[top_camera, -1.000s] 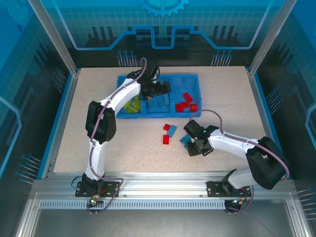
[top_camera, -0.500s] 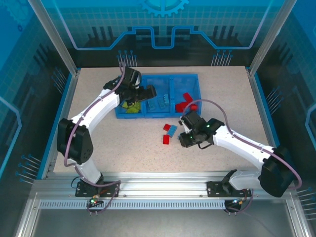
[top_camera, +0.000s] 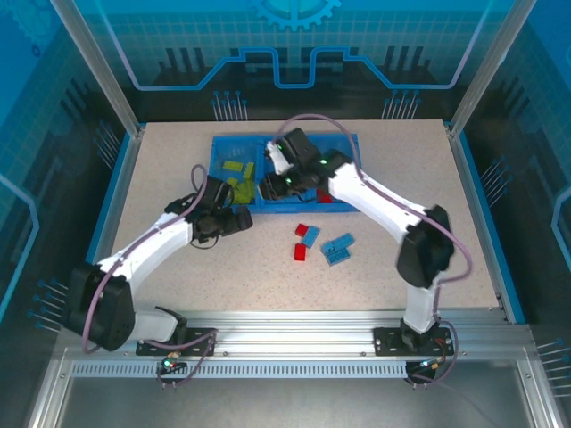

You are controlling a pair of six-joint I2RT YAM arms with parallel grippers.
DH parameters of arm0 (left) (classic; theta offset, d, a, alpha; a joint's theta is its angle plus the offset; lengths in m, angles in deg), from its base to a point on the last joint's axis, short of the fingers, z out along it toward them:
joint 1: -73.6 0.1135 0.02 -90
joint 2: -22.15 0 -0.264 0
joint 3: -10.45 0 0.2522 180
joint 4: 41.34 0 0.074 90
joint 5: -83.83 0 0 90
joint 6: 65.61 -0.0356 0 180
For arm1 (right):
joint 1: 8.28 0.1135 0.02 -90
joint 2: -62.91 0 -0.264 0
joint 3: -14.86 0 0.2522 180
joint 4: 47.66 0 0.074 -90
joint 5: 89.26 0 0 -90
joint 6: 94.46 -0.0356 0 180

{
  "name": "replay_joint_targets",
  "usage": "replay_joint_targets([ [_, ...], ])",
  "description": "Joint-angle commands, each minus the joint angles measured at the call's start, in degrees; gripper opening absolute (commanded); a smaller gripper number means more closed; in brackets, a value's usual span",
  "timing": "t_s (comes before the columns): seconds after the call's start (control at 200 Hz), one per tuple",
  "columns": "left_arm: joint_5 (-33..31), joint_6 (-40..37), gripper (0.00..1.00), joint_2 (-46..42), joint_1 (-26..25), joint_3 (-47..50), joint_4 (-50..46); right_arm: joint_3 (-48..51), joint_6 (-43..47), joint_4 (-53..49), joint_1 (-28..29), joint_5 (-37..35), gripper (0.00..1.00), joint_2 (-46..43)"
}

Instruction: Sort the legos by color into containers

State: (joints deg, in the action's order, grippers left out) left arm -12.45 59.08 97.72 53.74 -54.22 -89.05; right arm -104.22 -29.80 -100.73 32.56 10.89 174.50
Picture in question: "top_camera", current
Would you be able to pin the aluminium side rail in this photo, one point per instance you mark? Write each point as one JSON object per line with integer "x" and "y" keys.
{"x": 481, "y": 223}
{"x": 116, "y": 200}

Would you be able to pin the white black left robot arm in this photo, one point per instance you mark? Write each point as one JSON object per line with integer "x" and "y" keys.
{"x": 147, "y": 243}

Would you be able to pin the small led circuit board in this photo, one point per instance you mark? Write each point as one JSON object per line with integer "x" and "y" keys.
{"x": 426, "y": 364}
{"x": 168, "y": 364}

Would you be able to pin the aluminium lower frame post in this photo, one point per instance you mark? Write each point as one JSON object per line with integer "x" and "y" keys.
{"x": 535, "y": 392}
{"x": 47, "y": 401}

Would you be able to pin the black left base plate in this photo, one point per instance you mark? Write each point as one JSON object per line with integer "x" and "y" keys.
{"x": 201, "y": 336}

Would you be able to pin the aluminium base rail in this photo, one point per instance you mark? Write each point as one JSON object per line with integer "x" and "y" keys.
{"x": 290, "y": 330}

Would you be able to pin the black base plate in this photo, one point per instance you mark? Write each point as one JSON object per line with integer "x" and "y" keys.
{"x": 388, "y": 341}
{"x": 201, "y": 336}

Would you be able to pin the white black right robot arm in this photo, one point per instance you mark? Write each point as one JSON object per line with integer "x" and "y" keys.
{"x": 374, "y": 200}

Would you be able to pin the blue three-compartment bin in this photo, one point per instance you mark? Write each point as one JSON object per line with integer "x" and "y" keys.
{"x": 285, "y": 208}

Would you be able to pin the blue lego brick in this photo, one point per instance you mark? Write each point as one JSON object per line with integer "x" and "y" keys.
{"x": 341, "y": 242}
{"x": 312, "y": 236}
{"x": 337, "y": 257}

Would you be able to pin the aluminium frame post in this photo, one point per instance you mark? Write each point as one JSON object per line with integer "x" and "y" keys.
{"x": 98, "y": 71}
{"x": 47, "y": 401}
{"x": 490, "y": 67}
{"x": 535, "y": 392}

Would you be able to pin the red lego brick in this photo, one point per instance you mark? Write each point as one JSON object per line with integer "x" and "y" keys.
{"x": 302, "y": 230}
{"x": 324, "y": 196}
{"x": 300, "y": 252}

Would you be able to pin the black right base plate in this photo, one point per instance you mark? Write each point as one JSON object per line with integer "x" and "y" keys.
{"x": 388, "y": 341}

